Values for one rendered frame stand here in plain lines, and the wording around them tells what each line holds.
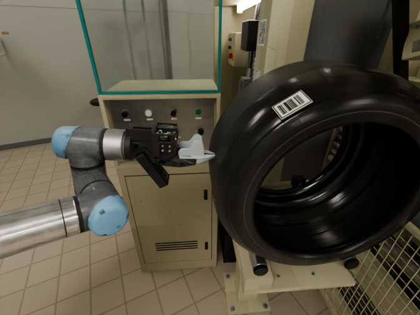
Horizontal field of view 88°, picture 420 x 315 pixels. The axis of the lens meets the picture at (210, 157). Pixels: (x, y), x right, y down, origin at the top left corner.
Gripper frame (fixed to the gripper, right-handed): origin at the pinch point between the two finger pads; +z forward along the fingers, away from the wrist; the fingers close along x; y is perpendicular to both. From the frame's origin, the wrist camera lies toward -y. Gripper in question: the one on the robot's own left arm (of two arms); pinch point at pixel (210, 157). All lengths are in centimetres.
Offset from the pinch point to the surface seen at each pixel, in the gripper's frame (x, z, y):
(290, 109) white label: -10.7, 12.1, 16.8
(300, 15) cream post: 27, 25, 35
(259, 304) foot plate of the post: 23, 46, -118
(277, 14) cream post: 27.1, 18.5, 34.3
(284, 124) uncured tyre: -10.6, 11.8, 14.0
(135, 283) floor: 43, -35, -128
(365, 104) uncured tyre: -11.1, 25.5, 19.0
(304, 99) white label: -10.1, 14.3, 18.8
